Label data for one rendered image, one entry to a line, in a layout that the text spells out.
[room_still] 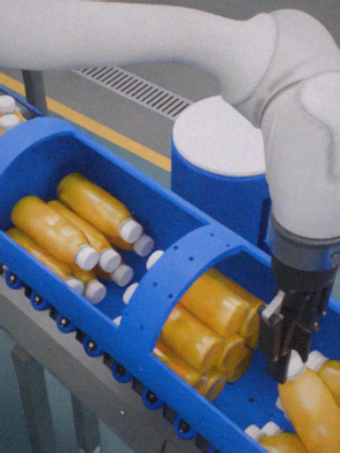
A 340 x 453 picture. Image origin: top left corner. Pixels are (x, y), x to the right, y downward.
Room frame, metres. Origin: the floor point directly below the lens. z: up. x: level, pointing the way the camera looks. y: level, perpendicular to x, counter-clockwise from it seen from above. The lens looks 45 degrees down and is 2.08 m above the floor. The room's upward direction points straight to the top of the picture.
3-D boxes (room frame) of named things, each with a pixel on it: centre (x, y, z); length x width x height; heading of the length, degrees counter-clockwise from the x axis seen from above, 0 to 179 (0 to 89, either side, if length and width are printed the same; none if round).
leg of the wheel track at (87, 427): (1.16, 0.22, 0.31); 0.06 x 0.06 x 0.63; 45
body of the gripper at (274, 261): (0.61, -0.16, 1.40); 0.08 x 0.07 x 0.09; 135
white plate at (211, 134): (1.34, -0.15, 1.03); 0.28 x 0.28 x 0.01
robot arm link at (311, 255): (0.61, -0.16, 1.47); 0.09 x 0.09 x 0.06
